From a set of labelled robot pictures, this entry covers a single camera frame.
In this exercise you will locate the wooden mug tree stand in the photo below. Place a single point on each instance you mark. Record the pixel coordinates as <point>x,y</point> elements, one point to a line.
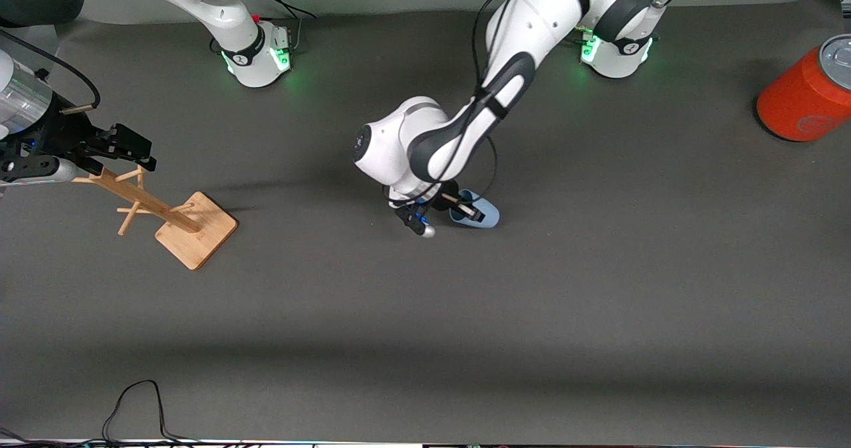
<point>196,235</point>

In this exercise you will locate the orange drink can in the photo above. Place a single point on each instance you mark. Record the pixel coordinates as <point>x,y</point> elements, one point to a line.
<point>798,102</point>

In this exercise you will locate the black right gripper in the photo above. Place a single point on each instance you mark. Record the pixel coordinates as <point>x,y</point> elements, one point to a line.
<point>62,131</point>

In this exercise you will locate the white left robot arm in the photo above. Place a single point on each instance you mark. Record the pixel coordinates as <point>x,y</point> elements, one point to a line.
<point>518,29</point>

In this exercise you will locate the light blue plastic cup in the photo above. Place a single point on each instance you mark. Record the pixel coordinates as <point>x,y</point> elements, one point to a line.
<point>488,217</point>

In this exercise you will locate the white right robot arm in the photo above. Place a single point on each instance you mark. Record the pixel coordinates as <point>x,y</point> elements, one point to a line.
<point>219,9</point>

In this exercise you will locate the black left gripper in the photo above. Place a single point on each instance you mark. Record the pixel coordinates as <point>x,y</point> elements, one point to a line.
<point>447,194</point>

